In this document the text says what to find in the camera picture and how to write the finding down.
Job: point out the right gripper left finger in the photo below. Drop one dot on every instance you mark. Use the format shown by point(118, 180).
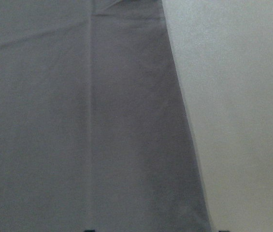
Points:
point(89, 230)

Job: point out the brown t-shirt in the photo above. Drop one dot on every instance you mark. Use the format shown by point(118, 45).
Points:
point(93, 128)

